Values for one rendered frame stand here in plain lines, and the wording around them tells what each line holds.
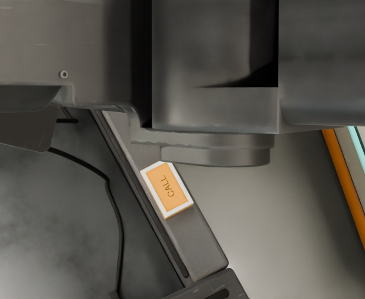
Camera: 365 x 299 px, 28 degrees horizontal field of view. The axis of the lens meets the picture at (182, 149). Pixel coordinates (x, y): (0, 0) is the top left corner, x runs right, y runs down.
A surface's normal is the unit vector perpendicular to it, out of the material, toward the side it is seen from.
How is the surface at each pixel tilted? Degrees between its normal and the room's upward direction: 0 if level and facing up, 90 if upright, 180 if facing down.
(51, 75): 40
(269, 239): 0
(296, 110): 61
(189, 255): 0
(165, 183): 0
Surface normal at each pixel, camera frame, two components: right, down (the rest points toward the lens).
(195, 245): 0.03, -0.27
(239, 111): -0.55, 0.06
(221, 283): 0.62, -0.51
